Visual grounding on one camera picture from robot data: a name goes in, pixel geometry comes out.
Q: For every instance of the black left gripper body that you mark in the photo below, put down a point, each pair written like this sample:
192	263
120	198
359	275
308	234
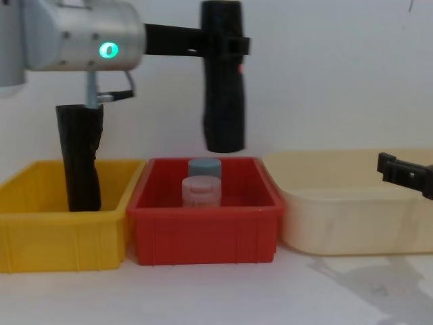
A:
169	40

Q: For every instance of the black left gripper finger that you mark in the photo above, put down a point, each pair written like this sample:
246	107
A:
226	45

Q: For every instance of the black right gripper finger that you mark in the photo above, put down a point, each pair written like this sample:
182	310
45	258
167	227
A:
406	176

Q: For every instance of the cream plastic bin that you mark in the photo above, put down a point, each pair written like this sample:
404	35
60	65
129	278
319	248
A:
345	220

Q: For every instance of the jar with grey lid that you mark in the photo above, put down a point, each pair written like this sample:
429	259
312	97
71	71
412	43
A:
204	167

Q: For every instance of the jar with pink lid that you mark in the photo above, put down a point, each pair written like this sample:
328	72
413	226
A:
201	191

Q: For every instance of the red plastic bin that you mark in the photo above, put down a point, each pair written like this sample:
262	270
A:
203	237

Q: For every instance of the yellow plastic bin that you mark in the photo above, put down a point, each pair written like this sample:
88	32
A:
61	237

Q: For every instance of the white table cloth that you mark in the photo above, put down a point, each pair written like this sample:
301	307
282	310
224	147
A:
203	294

